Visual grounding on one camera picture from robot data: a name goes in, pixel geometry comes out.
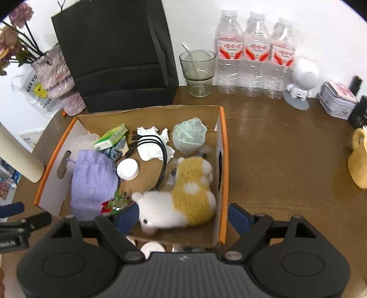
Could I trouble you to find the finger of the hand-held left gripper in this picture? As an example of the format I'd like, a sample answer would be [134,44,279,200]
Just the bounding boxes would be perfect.
[0,211,53,234]
[0,202,25,220]

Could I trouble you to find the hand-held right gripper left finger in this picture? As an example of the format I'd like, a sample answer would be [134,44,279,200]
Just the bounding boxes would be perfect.
[51,202,145,263]

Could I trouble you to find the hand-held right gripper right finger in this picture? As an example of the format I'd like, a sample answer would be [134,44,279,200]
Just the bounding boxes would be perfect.
[224,203,317,262]

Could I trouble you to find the orange-edged cardboard box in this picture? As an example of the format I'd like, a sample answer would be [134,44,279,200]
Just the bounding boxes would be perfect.
[34,105,229,248]

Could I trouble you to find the white and yellow alpaca plush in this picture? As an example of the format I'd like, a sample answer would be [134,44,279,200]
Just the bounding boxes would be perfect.
[131,156,217,236]

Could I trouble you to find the wooden desktop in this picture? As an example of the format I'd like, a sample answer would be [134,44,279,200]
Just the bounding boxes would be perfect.
[0,86,367,298]

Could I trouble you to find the red artificial rose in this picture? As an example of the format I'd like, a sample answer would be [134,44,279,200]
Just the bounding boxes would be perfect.
[100,188,136,216]

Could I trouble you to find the colourful printed packages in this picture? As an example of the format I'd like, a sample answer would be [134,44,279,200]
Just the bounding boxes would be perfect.
[0,157,22,201]

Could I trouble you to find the white round lid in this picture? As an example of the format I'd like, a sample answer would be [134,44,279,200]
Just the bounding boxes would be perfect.
[140,241,167,260]
[116,158,140,181]

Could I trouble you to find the purple fabric pouch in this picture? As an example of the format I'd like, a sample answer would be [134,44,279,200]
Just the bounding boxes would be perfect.
[67,149,120,221]

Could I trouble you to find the cream cylindrical tumbler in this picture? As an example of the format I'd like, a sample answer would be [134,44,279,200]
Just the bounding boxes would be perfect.
[0,122,46,183]

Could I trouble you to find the dark blue patterned packet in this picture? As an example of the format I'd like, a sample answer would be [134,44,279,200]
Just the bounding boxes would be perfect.
[103,140,128,161]

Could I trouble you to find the crumpled white tissue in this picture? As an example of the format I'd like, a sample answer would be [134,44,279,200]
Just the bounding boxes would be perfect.
[136,126,176,162]

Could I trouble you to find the white paper sheet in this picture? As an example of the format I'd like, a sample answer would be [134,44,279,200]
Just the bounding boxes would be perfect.
[19,129,45,152]

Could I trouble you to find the green tissue packet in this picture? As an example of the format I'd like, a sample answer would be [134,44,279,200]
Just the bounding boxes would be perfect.
[94,124,129,151]

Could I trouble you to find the green bubble wrap ball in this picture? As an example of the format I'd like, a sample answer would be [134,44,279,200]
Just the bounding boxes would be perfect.
[172,117,208,155]

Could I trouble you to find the clear plastic bag yellow print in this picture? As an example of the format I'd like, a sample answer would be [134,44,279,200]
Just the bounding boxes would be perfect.
[11,74,65,118]

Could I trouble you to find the yellow ceramic mug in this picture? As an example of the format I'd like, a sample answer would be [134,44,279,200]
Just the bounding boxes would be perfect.
[348,127,367,190]

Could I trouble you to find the clear glass cup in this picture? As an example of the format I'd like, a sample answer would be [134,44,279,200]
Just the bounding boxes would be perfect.
[179,50,216,97]

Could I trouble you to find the dried pink flower bouquet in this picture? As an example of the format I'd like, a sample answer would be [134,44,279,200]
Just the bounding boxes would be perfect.
[0,3,87,116]

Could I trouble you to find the clear water bottle red label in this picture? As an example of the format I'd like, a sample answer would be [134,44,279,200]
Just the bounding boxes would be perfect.
[240,11,272,97]
[215,9,245,95]
[263,17,296,99]

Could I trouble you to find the grey printed tin box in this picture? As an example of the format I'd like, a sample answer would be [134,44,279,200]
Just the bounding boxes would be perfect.
[318,82,360,120]

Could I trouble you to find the white robot-shaped speaker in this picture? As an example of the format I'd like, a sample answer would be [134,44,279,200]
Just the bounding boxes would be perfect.
[282,58,320,111]

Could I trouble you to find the dark box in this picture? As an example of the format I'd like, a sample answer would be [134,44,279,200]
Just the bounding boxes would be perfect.
[348,95,367,130]

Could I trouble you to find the black paper bag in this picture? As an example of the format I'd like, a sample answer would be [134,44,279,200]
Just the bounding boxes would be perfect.
[51,0,180,114]

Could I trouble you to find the clear stirring stick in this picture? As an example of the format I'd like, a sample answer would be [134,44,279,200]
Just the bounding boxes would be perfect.
[182,42,201,80]

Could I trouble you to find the black rectangular case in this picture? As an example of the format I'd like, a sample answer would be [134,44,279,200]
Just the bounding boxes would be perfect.
[351,75,364,97]

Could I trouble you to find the black multi-head cable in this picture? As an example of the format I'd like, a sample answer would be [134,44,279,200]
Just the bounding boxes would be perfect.
[125,130,168,191]

